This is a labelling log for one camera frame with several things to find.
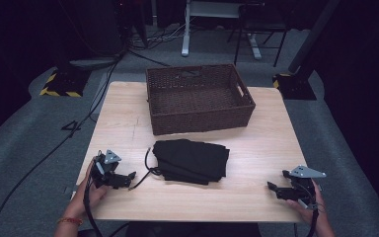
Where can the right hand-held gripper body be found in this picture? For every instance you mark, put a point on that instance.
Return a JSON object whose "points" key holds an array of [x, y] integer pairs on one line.
{"points": [[301, 187]]}

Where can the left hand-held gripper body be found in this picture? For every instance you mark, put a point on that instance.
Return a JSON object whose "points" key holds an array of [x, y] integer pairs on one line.
{"points": [[107, 176]]}

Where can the brown wicker basket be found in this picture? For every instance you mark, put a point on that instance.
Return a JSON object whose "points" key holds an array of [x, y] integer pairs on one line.
{"points": [[197, 98]]}

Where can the person's left hand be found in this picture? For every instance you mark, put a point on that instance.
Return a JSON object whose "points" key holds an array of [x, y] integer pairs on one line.
{"points": [[89, 197]]}

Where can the person's right hand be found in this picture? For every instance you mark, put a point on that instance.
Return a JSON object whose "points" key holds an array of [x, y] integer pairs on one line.
{"points": [[312, 214]]}

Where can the black stand base striped tape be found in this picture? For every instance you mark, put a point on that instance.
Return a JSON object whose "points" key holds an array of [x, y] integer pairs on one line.
{"points": [[294, 87], [64, 84]]}

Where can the black metal chair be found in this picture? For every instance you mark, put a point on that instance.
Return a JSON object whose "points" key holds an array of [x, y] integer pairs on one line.
{"points": [[260, 26]]}

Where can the dark slanted stand post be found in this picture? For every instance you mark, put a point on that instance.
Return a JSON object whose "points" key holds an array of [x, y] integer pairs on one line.
{"points": [[312, 36]]}

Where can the white desk frame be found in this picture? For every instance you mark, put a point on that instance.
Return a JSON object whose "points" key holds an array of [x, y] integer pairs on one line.
{"points": [[186, 33]]}

